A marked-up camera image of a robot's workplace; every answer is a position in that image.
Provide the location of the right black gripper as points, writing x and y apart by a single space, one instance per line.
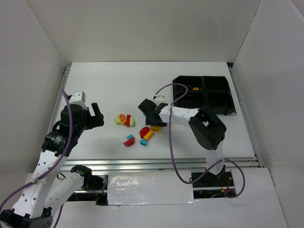
150 114

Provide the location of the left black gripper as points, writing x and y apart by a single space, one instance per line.
94 119

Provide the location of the yellow lego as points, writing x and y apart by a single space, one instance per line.
156 128

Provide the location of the red rounded lego brick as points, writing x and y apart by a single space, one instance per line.
144 131

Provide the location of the yellow long lego brick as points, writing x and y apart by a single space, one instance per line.
149 135

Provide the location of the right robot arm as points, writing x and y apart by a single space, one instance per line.
207 128

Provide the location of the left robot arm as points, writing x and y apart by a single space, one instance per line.
38 202

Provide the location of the light green rounded lego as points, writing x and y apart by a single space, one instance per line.
132 122

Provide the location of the red tall lego brick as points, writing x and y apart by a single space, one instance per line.
128 118

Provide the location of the light green lego brick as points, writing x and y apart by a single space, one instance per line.
117 121

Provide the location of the small teal lego brick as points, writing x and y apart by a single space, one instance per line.
143 142

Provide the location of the red half-round lego brick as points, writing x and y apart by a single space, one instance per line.
129 142

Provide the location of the black four-compartment bin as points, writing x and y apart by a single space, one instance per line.
214 92

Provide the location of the white foil tape panel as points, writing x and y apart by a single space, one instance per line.
147 188

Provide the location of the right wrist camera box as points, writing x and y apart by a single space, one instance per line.
158 99

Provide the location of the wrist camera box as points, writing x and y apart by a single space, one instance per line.
78 98
158 99

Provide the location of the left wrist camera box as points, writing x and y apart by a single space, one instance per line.
78 98

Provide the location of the aluminium rail frame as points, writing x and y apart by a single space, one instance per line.
136 165

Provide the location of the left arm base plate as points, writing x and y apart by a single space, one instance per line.
96 193

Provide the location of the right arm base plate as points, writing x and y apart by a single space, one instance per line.
207 187

